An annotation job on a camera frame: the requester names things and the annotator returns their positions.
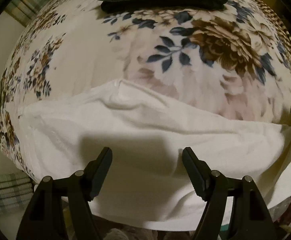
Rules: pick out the floral fleece blanket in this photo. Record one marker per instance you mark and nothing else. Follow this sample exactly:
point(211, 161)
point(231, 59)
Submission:
point(230, 62)

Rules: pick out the green plaid cloth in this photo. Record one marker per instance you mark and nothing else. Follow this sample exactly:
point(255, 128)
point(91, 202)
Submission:
point(16, 191)

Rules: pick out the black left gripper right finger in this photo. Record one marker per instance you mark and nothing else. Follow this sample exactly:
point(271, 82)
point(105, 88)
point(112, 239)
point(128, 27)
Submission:
point(249, 216)

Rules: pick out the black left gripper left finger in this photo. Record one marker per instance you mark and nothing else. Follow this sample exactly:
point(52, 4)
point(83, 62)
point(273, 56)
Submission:
point(44, 219)

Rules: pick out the white pants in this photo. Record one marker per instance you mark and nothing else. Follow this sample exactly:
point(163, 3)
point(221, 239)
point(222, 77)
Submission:
point(147, 185)

